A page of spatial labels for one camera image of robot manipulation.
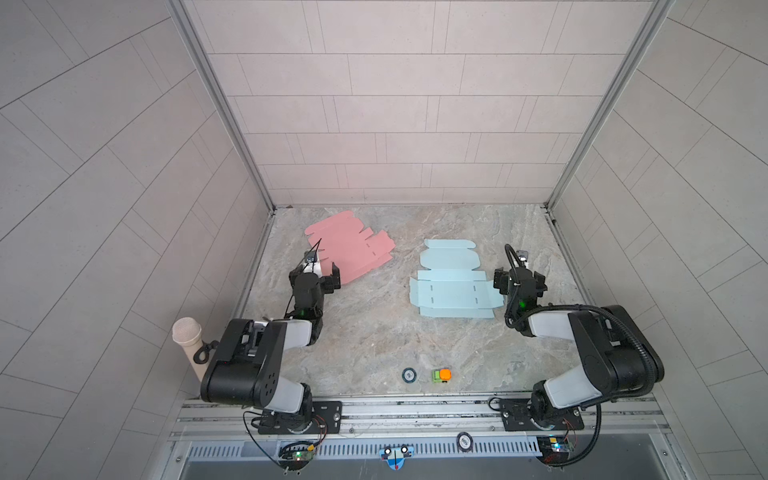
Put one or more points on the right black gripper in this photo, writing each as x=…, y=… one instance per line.
x=517, y=280

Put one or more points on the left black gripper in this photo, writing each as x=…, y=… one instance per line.
x=321, y=279

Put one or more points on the pink paper box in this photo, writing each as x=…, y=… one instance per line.
x=352, y=247

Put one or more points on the light blue paper box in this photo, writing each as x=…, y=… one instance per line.
x=450, y=283

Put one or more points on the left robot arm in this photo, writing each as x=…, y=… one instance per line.
x=245, y=368

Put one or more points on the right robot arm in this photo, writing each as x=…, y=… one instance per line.
x=615, y=359

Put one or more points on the orange green small toy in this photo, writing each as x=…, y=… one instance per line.
x=442, y=375

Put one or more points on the right green circuit board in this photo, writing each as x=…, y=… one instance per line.
x=555, y=449

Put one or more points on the green circuit board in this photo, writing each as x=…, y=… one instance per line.
x=297, y=455
x=555, y=449

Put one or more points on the left green circuit board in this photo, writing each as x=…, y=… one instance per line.
x=297, y=455

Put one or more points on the blue red sticker tag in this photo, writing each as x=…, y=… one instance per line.
x=395, y=456

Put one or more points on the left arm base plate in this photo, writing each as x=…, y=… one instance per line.
x=322, y=417

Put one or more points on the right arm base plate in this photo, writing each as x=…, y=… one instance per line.
x=538, y=415

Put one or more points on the aluminium rail frame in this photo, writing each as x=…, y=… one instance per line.
x=388, y=416

